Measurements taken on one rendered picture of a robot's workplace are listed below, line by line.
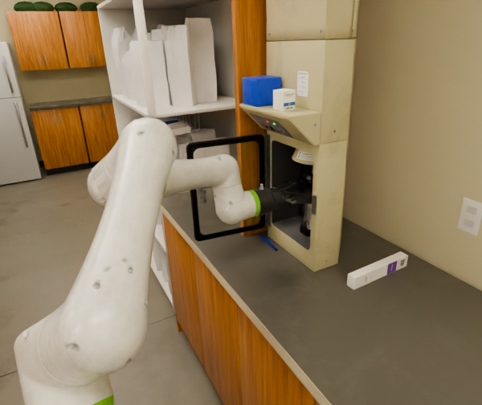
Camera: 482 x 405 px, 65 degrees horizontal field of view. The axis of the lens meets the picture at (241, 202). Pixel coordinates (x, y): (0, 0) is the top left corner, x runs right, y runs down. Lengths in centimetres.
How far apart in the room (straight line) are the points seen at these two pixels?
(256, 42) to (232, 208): 62
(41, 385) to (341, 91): 104
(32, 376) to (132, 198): 32
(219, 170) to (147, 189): 50
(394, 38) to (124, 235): 123
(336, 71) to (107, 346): 96
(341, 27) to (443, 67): 40
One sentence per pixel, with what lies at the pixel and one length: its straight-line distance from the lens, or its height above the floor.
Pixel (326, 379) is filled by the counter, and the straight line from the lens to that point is 105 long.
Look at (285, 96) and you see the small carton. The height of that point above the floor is 155.
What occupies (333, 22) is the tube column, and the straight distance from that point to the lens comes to 119.
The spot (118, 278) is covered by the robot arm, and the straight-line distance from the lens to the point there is 59.
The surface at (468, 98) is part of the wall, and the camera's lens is 140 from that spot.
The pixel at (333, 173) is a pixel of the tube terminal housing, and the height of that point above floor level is 131.
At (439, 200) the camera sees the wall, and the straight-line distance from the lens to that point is 150.
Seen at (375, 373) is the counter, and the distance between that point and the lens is 109.
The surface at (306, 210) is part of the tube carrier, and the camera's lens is 143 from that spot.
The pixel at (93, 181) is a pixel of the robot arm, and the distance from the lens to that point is 93.
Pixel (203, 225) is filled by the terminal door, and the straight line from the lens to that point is 148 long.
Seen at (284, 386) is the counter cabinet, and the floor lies 75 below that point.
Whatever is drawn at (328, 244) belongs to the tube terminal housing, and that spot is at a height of 104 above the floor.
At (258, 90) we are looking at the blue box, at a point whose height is 156.
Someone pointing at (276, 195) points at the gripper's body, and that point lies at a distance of 130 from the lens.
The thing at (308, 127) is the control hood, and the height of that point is 147.
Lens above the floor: 172
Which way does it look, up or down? 23 degrees down
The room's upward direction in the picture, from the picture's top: 2 degrees counter-clockwise
